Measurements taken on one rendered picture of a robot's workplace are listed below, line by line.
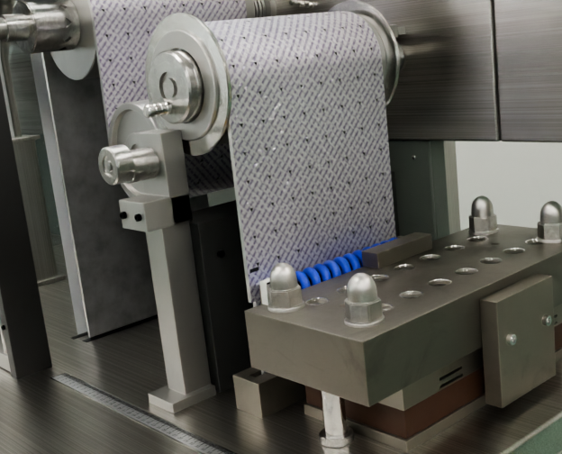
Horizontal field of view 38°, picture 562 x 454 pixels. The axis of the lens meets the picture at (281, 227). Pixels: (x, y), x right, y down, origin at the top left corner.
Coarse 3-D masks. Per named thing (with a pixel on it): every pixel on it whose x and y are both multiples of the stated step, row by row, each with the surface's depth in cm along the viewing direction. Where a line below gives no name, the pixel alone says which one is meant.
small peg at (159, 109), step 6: (168, 102) 86; (144, 108) 84; (150, 108) 84; (156, 108) 84; (162, 108) 85; (168, 108) 85; (144, 114) 85; (150, 114) 84; (156, 114) 85; (162, 114) 85; (168, 114) 86
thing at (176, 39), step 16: (176, 32) 85; (160, 48) 88; (176, 48) 86; (192, 48) 83; (384, 48) 98; (208, 64) 82; (384, 64) 98; (208, 80) 83; (384, 80) 99; (208, 96) 83; (208, 112) 84; (176, 128) 89; (192, 128) 86; (208, 128) 85
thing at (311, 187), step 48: (240, 144) 84; (288, 144) 89; (336, 144) 93; (384, 144) 99; (240, 192) 85; (288, 192) 89; (336, 192) 94; (384, 192) 99; (288, 240) 90; (336, 240) 95; (384, 240) 100
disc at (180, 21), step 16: (176, 16) 85; (192, 16) 83; (160, 32) 88; (192, 32) 84; (208, 32) 82; (208, 48) 82; (224, 64) 81; (224, 80) 81; (224, 96) 82; (224, 112) 82; (160, 128) 92; (224, 128) 83; (192, 144) 88; (208, 144) 86
